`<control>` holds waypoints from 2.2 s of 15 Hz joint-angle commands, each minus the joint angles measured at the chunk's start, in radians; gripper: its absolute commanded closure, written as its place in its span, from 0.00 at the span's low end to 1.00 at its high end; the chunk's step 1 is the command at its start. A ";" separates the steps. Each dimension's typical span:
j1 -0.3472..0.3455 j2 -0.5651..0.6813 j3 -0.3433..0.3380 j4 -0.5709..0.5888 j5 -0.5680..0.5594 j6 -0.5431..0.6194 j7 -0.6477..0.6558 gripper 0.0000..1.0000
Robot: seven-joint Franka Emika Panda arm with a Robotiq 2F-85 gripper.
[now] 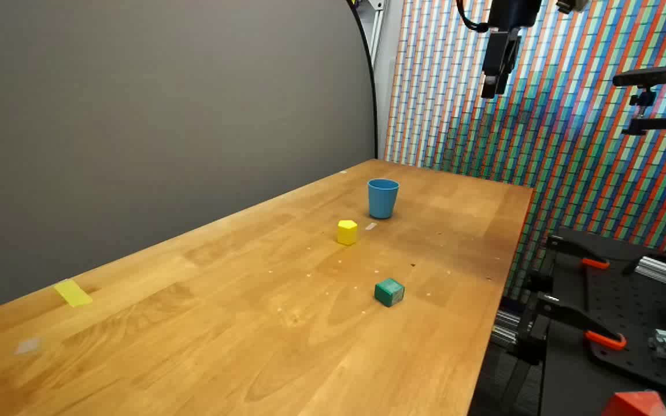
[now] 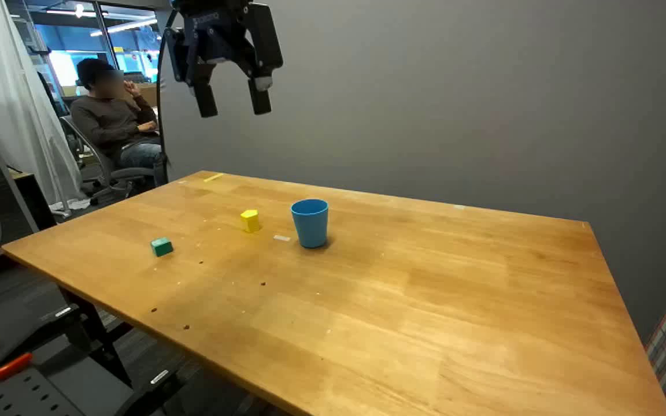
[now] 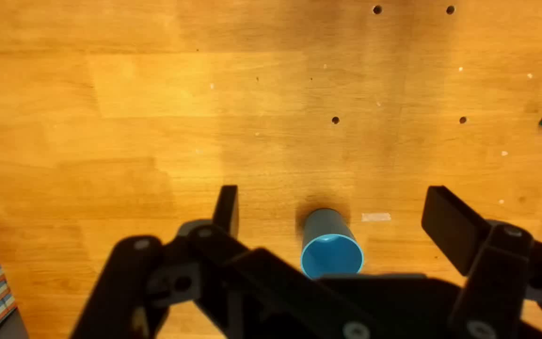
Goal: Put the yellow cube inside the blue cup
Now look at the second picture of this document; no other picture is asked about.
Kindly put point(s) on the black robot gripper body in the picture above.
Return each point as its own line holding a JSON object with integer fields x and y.
{"x": 215, "y": 30}

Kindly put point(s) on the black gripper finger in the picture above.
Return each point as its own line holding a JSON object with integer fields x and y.
{"x": 259, "y": 93}
{"x": 204, "y": 97}

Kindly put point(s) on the yellow cube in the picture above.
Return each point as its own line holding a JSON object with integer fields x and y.
{"x": 250, "y": 219}

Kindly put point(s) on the blue plastic cup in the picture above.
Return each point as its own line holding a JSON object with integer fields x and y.
{"x": 310, "y": 219}

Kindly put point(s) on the green cube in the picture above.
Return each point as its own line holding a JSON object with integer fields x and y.
{"x": 161, "y": 246}

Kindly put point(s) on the seated man in background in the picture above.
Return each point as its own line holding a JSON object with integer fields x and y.
{"x": 115, "y": 116}

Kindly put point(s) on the office chair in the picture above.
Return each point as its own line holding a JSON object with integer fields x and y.
{"x": 111, "y": 182}

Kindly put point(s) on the white curtain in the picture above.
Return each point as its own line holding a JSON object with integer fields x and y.
{"x": 30, "y": 134}

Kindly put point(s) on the black table leg frame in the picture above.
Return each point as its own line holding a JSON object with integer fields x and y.
{"x": 90, "y": 339}

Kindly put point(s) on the orange clamp handle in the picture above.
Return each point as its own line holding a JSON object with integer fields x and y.
{"x": 14, "y": 365}

